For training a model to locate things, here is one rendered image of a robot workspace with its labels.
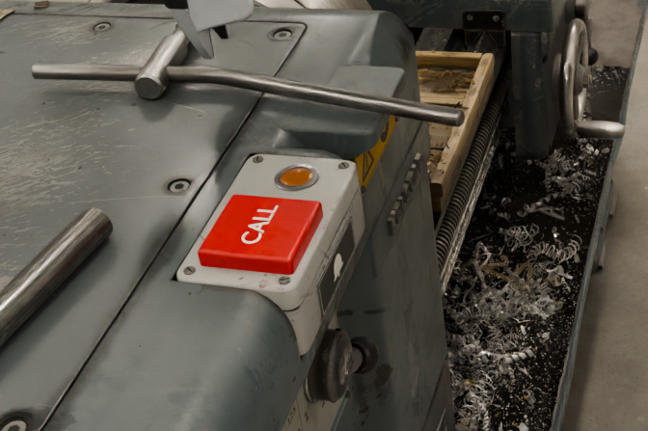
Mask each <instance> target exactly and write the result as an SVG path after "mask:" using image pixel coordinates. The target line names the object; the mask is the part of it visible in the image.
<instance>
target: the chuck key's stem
mask: <svg viewBox="0 0 648 431"><path fill-rule="evenodd" d="M188 42H189V40H188V38H187V37H186V36H185V34H184V33H183V32H182V30H181V29H180V27H179V26H178V24H177V23H176V24H175V30H174V32H173V33H172V34H171V35H169V36H166V37H164V38H163V39H162V41H160V43H159V44H158V46H157V47H156V49H155V50H154V52H153V53H152V55H151V56H150V58H149V59H148V61H147V63H146V64H145V66H144V67H143V68H142V70H141V71H140V73H139V74H138V76H137V77H136V79H135V81H134V87H135V90H136V92H137V93H138V94H139V95H140V96H141V97H143V98H146V99H150V100H153V99H157V98H159V97H160V96H161V95H162V94H163V92H164V91H165V89H166V87H167V86H168V84H169V83H170V82H169V78H168V73H167V66H180V65H181V63H182V61H183V60H184V58H185V57H186V55H187V52H188V47H187V43H188Z"/></svg>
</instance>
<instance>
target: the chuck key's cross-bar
mask: <svg viewBox="0 0 648 431"><path fill-rule="evenodd" d="M143 67H144V66H132V65H80V64H34V65H33V66H32V70H31V71H32V75H33V77H34V78H35V79H55V80H98V81H135V79H136V77H137V76H138V74H139V73H140V71H141V70H142V68H143ZM167 73H168V78H169V82H185V83H213V84H221V85H227V86H232V87H237V88H242V89H248V90H254V91H259V92H265V93H269V94H279V95H285V96H290V97H296V98H301V99H306V100H311V101H317V102H322V103H328V104H333V105H338V106H344V107H349V108H355V109H360V110H366V111H370V112H376V113H381V114H387V115H392V116H398V117H402V118H408V119H413V120H419V121H429V122H434V123H439V124H445V125H450V126H456V127H460V126H461V125H462V124H463V122H464V119H465V114H464V112H463V110H461V109H456V108H450V107H445V106H439V105H434V104H428V103H422V102H416V101H412V100H406V99H400V98H394V97H389V96H383V95H378V94H368V93H362V92H356V91H350V90H345V89H340V88H334V87H328V86H323V85H317V84H312V83H306V82H301V81H295V80H289V79H283V78H279V77H273V76H267V75H261V74H256V73H250V72H245V71H239V70H234V69H228V68H222V67H183V66H167Z"/></svg>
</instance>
